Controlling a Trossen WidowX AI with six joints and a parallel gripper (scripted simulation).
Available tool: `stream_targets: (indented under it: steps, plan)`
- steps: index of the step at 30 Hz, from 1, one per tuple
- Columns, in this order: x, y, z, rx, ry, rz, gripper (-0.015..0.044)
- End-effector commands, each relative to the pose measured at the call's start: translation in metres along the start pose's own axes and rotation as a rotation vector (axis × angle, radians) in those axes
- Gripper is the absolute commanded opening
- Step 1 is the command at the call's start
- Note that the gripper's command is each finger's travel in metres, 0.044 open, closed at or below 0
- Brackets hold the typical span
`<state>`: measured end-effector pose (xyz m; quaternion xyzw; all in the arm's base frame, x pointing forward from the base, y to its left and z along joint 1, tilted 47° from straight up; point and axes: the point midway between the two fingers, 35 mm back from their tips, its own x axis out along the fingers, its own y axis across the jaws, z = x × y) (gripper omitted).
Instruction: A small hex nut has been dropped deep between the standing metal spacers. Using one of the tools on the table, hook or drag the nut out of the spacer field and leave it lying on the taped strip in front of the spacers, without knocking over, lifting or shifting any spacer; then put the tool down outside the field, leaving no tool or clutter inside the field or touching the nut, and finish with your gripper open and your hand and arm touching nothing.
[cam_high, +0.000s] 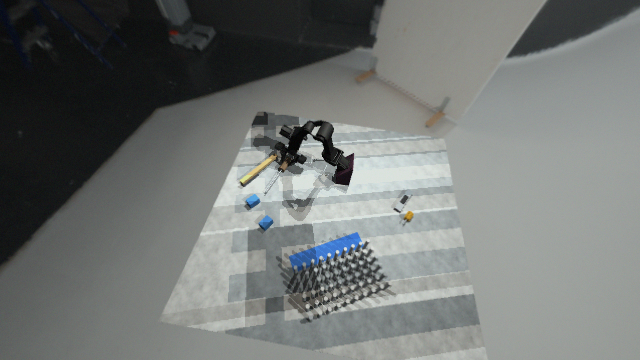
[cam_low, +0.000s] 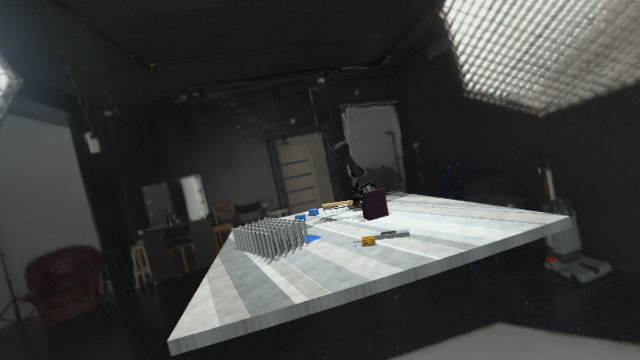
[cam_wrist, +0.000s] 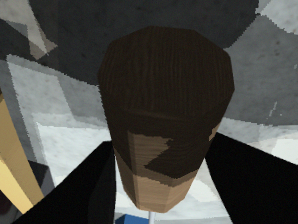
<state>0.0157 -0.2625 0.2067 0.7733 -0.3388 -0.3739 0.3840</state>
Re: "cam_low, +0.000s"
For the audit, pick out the yellow ribbed screwdriver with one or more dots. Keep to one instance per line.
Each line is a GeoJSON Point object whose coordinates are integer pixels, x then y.
{"type": "Point", "coordinates": [370, 240]}

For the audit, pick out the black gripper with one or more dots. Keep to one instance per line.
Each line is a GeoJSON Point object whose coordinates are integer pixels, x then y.
{"type": "Point", "coordinates": [356, 196]}

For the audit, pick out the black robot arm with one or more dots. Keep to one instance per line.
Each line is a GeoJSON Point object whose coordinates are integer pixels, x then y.
{"type": "Point", "coordinates": [364, 184]}

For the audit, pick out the blue flat strip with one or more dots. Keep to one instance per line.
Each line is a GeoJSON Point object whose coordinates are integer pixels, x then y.
{"type": "Point", "coordinates": [312, 238]}

